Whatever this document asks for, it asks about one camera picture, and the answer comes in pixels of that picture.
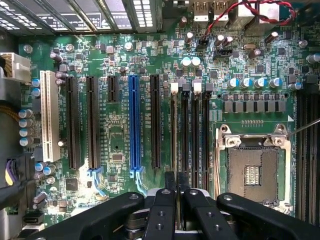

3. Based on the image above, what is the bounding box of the RAM slot with white latch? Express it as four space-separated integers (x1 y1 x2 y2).
193 82 203 190
170 82 179 174

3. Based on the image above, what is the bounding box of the RAM slot with black latch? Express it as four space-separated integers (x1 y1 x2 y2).
203 83 214 192
180 83 193 187

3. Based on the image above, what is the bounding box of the long black expansion slot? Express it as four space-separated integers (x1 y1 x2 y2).
65 75 82 171
150 73 162 170
85 75 102 170

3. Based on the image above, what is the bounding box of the blue expansion slot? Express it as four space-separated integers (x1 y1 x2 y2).
127 74 142 171

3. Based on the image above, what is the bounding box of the bank of black RAM slots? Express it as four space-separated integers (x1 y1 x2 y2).
295 74 320 226

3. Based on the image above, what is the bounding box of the short black expansion slot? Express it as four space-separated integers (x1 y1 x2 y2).
107 75 120 104

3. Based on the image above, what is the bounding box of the white PCI expansion slot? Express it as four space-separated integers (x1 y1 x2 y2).
39 70 62 163

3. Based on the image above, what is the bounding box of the perforated metal slot cover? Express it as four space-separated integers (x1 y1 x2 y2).
132 0 158 32

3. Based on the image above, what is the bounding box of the silver CPU socket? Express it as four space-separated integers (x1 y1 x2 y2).
215 123 294 216

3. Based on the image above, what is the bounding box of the green motherboard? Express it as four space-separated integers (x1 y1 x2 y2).
18 0 320 227

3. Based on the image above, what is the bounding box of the row of grey chokes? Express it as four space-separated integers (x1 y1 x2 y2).
221 92 287 114

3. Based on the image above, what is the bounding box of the black SATA port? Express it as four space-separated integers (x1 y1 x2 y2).
23 215 45 225

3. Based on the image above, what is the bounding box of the thin metal locking lever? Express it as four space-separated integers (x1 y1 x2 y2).
286 118 320 139

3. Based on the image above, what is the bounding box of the grey metal PC case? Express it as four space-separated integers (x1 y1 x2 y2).
0 0 320 240

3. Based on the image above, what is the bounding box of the silver USB port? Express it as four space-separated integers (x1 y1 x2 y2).
193 0 210 22
212 0 230 22

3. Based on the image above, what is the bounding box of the white power connector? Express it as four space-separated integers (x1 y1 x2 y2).
0 52 32 84

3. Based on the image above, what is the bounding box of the silver network port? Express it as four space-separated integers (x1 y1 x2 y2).
236 0 280 25

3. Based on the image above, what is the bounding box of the purple and yellow wire plug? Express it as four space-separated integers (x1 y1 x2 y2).
4 156 36 187

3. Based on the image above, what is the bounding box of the black braided cable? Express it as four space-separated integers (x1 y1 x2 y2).
0 178 36 210

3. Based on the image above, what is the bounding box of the red and black twisted wire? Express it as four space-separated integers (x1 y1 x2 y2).
203 0 296 41

